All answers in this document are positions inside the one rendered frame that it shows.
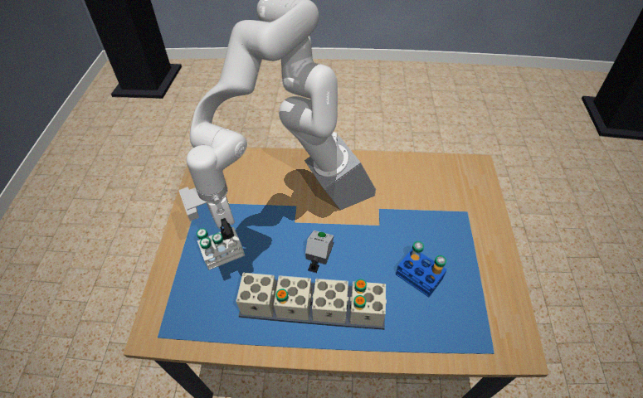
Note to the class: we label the blue table mat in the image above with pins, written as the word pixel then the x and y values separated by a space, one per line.
pixel 202 303

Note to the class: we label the cream bucket adapter with round holes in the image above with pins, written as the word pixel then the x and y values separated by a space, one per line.
pixel 299 298
pixel 330 305

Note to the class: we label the white tube rack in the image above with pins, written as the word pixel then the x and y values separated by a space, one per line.
pixel 230 248

